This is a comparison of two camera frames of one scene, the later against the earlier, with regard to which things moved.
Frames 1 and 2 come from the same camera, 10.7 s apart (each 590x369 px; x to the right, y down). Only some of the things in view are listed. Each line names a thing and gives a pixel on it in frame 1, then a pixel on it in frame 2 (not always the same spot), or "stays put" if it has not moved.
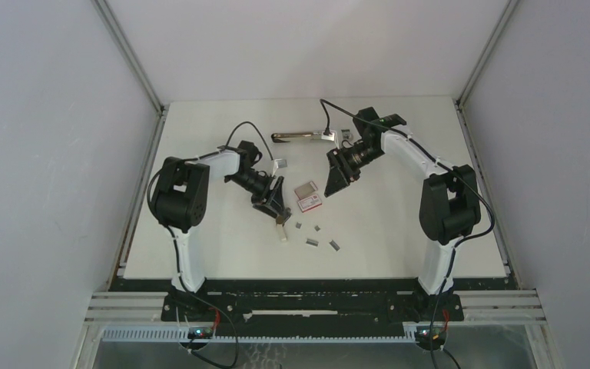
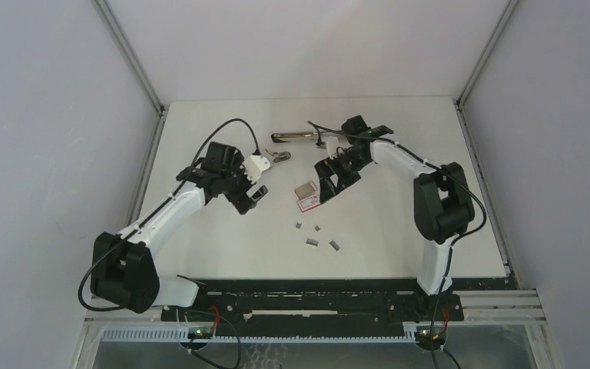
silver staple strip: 334,245 stays put
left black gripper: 275,205 -> 242,201
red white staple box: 309,203 stays put
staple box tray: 306,190 stays put
